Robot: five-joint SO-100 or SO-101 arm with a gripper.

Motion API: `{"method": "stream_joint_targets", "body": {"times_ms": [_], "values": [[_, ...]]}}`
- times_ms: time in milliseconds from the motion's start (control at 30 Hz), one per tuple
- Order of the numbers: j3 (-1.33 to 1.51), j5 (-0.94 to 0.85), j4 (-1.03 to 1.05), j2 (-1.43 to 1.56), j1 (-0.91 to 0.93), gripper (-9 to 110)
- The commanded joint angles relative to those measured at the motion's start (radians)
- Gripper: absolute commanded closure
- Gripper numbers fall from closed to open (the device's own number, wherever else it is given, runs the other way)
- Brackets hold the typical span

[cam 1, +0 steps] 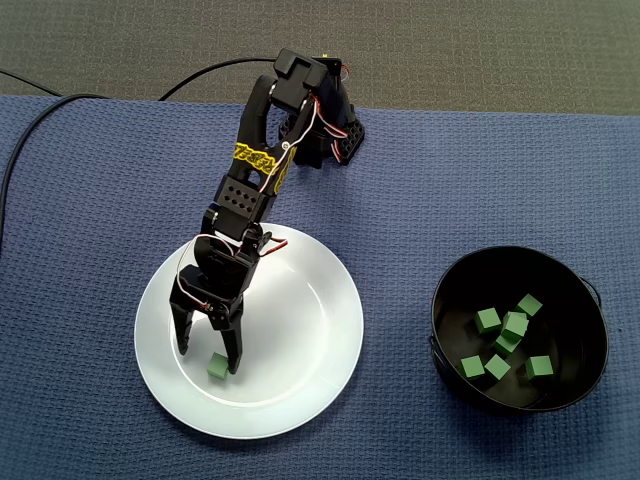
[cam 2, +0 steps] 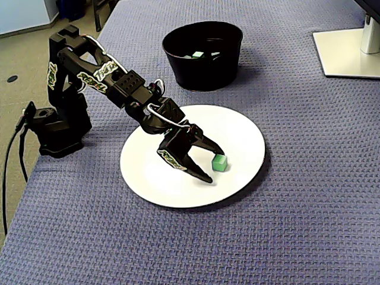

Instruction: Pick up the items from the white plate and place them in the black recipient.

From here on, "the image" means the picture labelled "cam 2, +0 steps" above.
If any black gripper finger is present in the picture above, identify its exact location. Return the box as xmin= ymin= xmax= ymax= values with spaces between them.
xmin=192 ymin=132 xmax=226 ymax=156
xmin=184 ymin=149 xmax=214 ymax=183

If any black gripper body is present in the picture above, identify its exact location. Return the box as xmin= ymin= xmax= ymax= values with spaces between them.
xmin=142 ymin=99 xmax=204 ymax=170

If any white round plate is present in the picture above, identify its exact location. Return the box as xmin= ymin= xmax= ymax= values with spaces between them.
xmin=119 ymin=104 xmax=267 ymax=208

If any black metal pot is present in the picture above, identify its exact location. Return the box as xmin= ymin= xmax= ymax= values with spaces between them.
xmin=161 ymin=20 xmax=243 ymax=92

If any blue waffle cloth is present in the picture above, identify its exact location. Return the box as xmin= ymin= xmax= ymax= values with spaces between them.
xmin=0 ymin=0 xmax=380 ymax=285

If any silver monitor stand base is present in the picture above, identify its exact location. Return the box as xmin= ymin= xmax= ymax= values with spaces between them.
xmin=312 ymin=28 xmax=380 ymax=80

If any blue container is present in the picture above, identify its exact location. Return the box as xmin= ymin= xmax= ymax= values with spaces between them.
xmin=55 ymin=0 xmax=91 ymax=21

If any silver monitor stand column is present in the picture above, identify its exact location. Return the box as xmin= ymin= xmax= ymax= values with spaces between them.
xmin=360 ymin=13 xmax=380 ymax=55

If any black monitor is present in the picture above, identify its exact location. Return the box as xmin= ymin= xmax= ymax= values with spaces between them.
xmin=353 ymin=0 xmax=380 ymax=18

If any white red servo cable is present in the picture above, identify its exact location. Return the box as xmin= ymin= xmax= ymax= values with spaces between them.
xmin=146 ymin=102 xmax=191 ymax=129

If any dark furniture frame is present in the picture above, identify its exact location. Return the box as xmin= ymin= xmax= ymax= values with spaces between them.
xmin=92 ymin=0 xmax=119 ymax=32

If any black cable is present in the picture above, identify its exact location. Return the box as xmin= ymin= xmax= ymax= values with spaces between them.
xmin=2 ymin=129 xmax=21 ymax=236
xmin=18 ymin=130 xmax=30 ymax=182

